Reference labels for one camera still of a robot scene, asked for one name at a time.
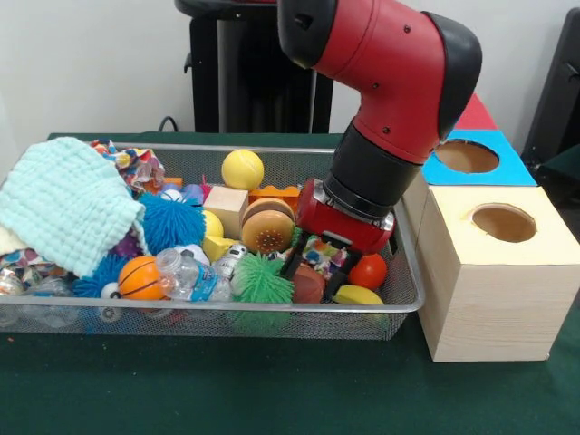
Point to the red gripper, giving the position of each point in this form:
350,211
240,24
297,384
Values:
335,222

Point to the brown toy football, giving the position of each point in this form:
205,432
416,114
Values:
309,285

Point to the colourful dot print cloth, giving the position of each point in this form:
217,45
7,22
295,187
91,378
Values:
131,161

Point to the light blue waffle cloth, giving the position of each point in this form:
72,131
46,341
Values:
68,204

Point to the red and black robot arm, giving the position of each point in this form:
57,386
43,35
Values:
399,77

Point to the wooden box with three holes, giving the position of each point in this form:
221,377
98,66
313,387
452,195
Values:
498,308

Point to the yellow toy banana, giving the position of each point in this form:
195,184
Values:
360,296

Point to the red ball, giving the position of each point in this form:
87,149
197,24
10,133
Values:
369,271

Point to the green spiky puffer ball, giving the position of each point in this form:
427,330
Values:
260,281

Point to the toy hamburger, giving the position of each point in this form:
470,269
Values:
267,226

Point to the plain wooden cube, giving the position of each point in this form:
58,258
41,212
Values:
224,208

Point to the yellow tennis ball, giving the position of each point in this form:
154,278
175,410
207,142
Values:
242,168

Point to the dark green table cloth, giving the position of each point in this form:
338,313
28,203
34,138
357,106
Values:
272,389

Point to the large blue fuzzy eyed ball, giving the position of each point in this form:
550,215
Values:
172,222

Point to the orange toy basketball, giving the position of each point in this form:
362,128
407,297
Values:
140,278

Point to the black panel stand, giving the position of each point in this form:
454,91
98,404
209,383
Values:
557,90

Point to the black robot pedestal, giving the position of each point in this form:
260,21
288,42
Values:
254,90

